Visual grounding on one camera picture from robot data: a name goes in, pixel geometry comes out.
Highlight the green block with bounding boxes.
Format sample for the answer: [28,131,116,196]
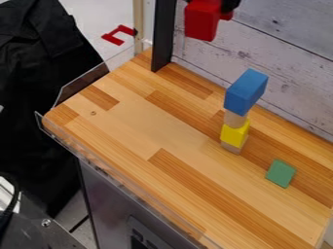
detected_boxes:
[264,159,298,190]

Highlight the black cloth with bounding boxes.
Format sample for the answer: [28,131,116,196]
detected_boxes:
[0,0,107,219]

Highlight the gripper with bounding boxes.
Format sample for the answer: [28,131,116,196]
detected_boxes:
[219,0,242,15]

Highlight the black metal base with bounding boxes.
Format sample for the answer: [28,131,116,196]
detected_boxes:
[0,193,88,249]

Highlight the yellow block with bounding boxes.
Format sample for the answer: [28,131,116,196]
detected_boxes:
[218,119,253,149]

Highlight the red clamp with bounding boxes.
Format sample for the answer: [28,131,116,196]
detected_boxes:
[99,24,138,47]

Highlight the black post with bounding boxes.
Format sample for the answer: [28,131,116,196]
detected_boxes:
[149,0,179,73]

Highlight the wooden post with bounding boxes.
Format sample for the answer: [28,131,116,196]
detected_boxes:
[130,0,146,56]

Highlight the round wooden block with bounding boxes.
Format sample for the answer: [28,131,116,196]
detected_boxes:
[222,109,251,129]

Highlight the blue block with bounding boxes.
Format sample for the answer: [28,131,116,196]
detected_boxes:
[222,67,271,118]

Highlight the square wooden block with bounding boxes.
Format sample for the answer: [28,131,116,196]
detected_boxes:
[219,133,250,156]

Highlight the red arch block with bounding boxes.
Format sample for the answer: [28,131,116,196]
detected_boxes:
[183,0,235,43]

